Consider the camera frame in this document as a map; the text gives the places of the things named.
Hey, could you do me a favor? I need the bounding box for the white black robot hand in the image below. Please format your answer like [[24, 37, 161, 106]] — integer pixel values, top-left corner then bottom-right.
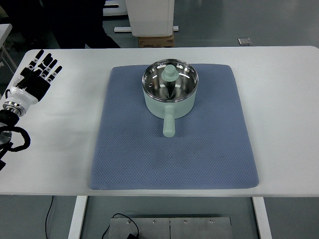
[[9, 49, 63, 107]]

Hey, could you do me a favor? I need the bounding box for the glass lid with green knob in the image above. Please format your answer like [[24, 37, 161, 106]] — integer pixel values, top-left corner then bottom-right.
[[142, 58, 199, 103]]

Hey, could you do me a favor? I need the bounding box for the green pot with handle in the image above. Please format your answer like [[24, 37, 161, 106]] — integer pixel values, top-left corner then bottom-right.
[[142, 58, 199, 138]]

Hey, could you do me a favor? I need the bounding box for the white side table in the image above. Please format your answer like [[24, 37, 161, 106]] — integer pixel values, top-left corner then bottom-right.
[[0, 23, 19, 75]]

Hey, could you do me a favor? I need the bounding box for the white metal base bar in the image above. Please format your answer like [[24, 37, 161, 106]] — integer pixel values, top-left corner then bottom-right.
[[114, 25, 179, 33]]

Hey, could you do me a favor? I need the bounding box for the white appliance with dark slot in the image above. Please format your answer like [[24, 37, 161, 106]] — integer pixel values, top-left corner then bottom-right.
[[103, 0, 130, 17]]

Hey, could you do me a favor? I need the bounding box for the brown cardboard box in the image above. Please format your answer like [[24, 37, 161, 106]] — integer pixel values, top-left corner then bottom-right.
[[138, 33, 175, 48]]

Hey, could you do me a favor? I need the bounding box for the white table leg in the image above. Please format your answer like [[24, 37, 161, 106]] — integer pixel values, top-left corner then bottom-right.
[[67, 196, 88, 239], [252, 196, 273, 239]]

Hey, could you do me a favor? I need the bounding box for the blue textured mat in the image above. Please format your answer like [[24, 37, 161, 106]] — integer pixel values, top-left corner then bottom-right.
[[89, 63, 260, 191]]

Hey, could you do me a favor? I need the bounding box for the grey metal plate with screws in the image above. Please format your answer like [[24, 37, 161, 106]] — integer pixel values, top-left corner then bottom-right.
[[109, 216, 233, 239]]

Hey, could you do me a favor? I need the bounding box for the thin black floor cable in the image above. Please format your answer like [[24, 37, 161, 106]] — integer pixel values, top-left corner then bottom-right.
[[45, 196, 54, 239]]

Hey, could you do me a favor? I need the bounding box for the black cable with adapter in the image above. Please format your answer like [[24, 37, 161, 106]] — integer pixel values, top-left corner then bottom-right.
[[101, 213, 141, 239]]

